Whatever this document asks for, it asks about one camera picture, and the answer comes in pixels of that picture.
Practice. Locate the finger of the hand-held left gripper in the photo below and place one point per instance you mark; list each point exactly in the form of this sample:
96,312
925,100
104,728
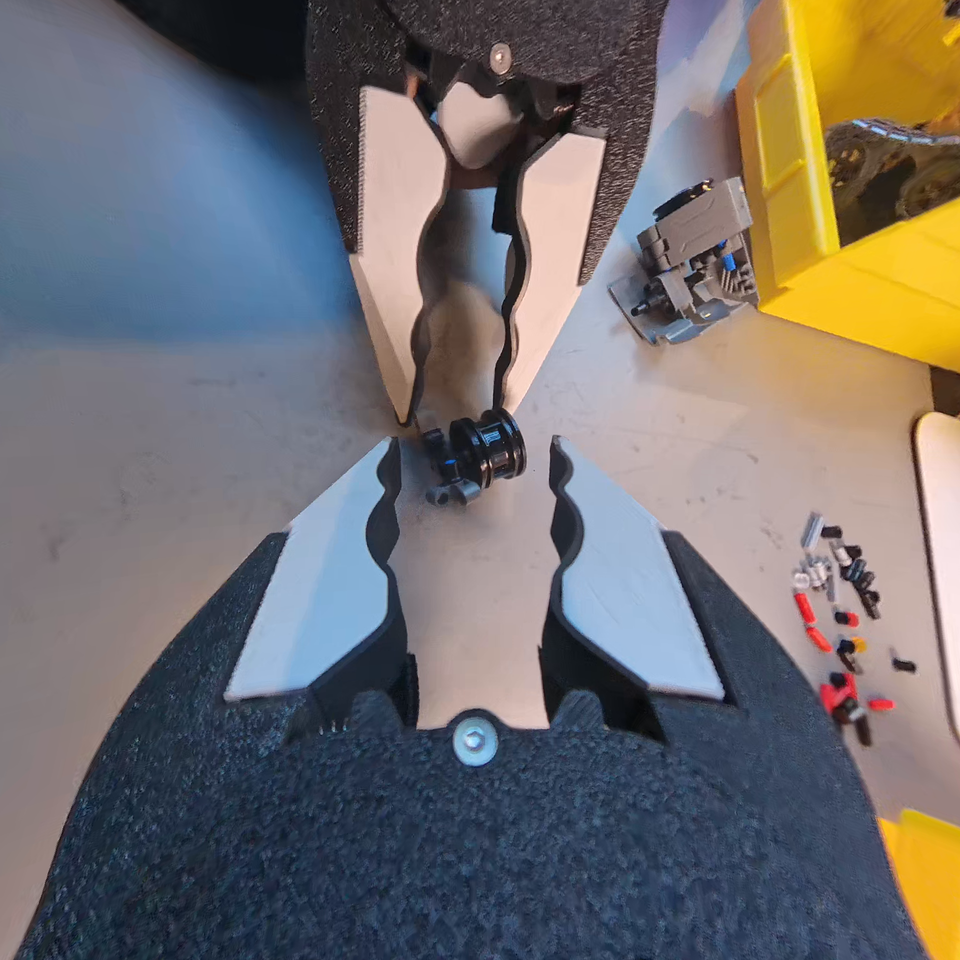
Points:
562,225
390,187

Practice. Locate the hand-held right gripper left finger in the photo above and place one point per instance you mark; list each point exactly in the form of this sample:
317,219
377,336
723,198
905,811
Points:
322,600

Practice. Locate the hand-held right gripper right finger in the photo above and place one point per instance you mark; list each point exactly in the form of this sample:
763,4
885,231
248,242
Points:
637,600

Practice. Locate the black toy wheel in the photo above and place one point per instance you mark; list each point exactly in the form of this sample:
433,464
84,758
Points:
491,446

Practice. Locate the grey desk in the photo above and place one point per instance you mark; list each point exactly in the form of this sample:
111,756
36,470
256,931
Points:
187,412

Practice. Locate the grey black brick model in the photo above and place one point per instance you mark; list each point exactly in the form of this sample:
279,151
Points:
701,225

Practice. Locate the pile of small brick pieces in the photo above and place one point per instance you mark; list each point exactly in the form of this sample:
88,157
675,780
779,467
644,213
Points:
847,592

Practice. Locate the yellow storage bin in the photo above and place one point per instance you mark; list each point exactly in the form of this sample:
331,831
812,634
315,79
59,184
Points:
930,885
862,300

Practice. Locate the yellow toy tracked vehicle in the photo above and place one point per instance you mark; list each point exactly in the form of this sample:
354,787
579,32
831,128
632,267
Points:
900,172

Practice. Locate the white rounded base plate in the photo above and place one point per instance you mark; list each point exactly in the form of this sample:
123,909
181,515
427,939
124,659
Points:
945,562

